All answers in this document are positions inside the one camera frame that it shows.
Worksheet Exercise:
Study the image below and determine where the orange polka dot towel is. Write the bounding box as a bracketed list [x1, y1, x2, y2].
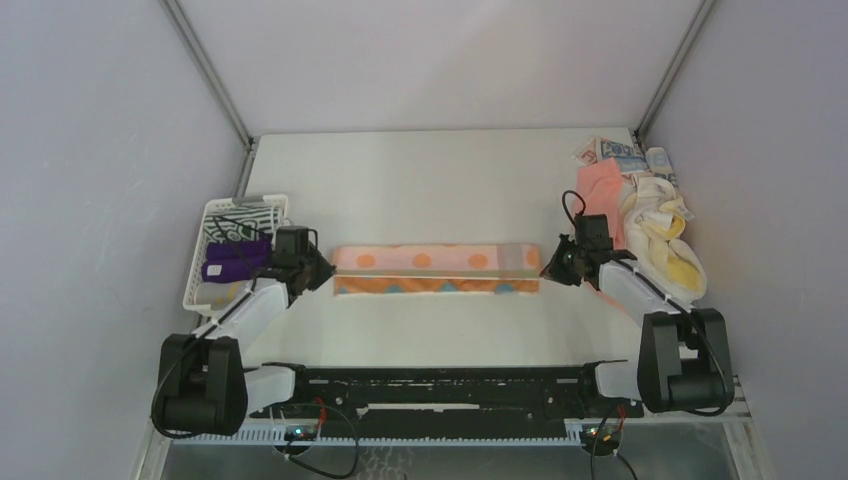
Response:
[332, 243, 542, 296]

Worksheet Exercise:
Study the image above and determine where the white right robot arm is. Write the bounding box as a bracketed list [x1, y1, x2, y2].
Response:
[541, 234, 736, 417]

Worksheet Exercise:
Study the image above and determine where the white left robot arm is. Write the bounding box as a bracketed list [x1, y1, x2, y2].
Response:
[150, 247, 336, 439]

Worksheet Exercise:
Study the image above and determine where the black white zebra towel roll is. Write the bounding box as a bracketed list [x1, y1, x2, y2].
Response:
[202, 205, 284, 243]

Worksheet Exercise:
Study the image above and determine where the purple towel roll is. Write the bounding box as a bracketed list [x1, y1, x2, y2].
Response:
[201, 239, 272, 284]

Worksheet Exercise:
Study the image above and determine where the grey yellow towel roll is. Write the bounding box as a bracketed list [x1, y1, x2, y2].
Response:
[193, 281, 248, 309]

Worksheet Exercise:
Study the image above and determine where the white plastic basket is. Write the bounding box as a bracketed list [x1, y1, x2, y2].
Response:
[183, 193, 289, 316]

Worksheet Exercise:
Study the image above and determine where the pink towel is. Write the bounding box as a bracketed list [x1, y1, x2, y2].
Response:
[571, 159, 626, 250]

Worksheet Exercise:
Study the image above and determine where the white yellow towel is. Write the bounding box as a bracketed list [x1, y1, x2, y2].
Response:
[620, 176, 708, 303]

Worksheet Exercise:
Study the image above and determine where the blue patterned towel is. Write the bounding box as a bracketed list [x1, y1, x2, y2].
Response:
[571, 136, 678, 188]

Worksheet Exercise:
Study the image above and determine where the left base control board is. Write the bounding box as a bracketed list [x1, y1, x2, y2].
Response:
[284, 426, 319, 443]

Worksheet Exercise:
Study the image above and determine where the base control board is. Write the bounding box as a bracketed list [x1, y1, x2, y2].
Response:
[580, 425, 623, 446]
[284, 426, 319, 443]

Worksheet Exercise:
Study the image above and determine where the right base control board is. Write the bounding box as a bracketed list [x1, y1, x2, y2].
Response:
[580, 425, 623, 446]

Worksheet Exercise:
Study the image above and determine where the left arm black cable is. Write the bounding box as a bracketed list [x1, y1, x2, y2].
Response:
[149, 213, 293, 440]

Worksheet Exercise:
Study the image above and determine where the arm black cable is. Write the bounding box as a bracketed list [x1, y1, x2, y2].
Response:
[149, 213, 293, 440]
[561, 190, 737, 419]

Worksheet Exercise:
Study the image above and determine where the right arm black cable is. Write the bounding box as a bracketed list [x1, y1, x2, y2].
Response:
[561, 190, 737, 419]

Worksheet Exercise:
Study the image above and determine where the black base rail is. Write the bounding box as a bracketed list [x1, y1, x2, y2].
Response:
[252, 364, 644, 440]

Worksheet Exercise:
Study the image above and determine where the right aluminium frame post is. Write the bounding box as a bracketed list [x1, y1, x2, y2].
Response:
[633, 0, 720, 146]

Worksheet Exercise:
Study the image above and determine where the aluminium frame post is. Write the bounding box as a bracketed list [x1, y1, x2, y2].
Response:
[159, 0, 253, 150]
[633, 0, 720, 146]

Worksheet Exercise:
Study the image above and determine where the white cable duct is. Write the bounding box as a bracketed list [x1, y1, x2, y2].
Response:
[175, 423, 583, 447]

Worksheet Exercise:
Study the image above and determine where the left aluminium frame post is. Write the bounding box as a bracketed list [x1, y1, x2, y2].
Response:
[159, 0, 253, 150]

